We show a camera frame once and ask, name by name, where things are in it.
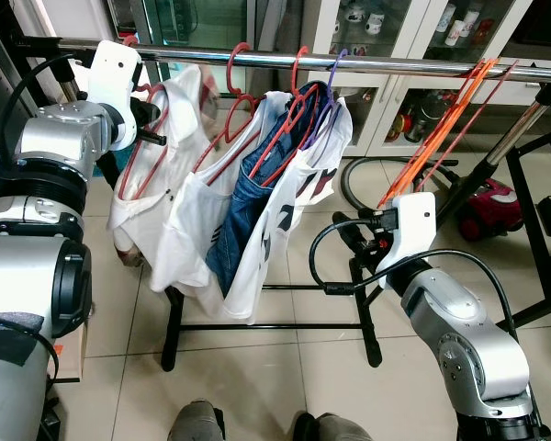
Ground red plastic hanger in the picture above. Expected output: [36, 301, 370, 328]
[118, 35, 171, 201]
[243, 46, 327, 189]

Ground white polo shirt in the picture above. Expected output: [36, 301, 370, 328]
[108, 64, 229, 267]

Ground purple hanger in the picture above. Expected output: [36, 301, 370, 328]
[298, 48, 350, 153]

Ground thin pink hanger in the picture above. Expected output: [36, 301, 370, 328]
[413, 60, 520, 194]

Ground magenta vacuum cleaner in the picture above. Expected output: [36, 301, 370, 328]
[455, 177, 524, 242]

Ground blue jeans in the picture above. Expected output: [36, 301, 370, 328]
[205, 81, 333, 297]

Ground white glass door cabinet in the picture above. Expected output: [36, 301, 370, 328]
[37, 0, 551, 157]

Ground metal clothes rack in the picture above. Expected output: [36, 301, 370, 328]
[0, 32, 551, 368]

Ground grey robot right foot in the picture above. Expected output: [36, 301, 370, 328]
[292, 412, 373, 441]

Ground grey robot foot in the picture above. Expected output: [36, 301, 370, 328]
[292, 412, 373, 441]
[170, 400, 223, 441]

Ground flat cardboard box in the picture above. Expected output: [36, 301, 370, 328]
[53, 317, 91, 382]

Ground grey robot left foot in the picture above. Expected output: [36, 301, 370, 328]
[170, 400, 223, 441]

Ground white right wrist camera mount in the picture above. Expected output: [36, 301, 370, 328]
[377, 191, 439, 290]

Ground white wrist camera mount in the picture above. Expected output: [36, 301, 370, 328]
[377, 191, 439, 290]
[84, 40, 143, 153]

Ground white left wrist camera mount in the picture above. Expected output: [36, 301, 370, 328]
[84, 40, 143, 153]

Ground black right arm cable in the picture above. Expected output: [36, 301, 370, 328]
[308, 219, 520, 341]

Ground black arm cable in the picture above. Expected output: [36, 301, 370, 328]
[0, 53, 93, 166]
[308, 219, 520, 341]

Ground grey vacuum hose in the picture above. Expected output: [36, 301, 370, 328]
[340, 154, 469, 217]

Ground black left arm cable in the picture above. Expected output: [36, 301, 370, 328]
[0, 53, 93, 166]

